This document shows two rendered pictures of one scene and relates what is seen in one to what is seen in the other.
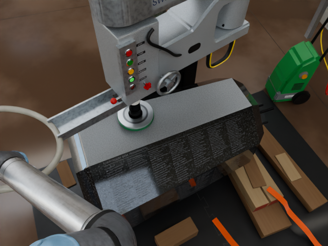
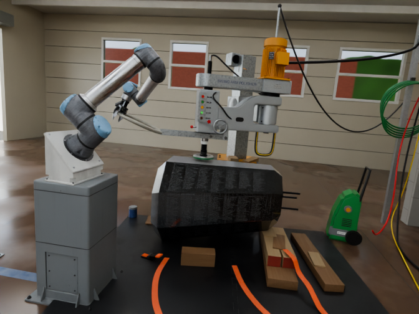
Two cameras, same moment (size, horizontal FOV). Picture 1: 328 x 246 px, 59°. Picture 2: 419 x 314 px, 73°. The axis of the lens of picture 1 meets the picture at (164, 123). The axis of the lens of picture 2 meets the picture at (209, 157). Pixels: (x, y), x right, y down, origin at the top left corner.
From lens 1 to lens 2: 214 cm
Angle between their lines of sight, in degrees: 50
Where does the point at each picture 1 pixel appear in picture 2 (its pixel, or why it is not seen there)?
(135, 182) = (185, 179)
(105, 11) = (199, 78)
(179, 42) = (231, 109)
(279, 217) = (289, 275)
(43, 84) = not seen: hidden behind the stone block
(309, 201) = (325, 279)
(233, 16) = (265, 115)
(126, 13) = (206, 80)
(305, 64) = (346, 198)
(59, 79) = not seen: hidden behind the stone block
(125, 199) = (174, 185)
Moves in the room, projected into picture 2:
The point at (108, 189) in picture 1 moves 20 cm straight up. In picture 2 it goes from (169, 176) to (170, 155)
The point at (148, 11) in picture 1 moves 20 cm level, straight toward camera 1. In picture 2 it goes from (215, 83) to (206, 81)
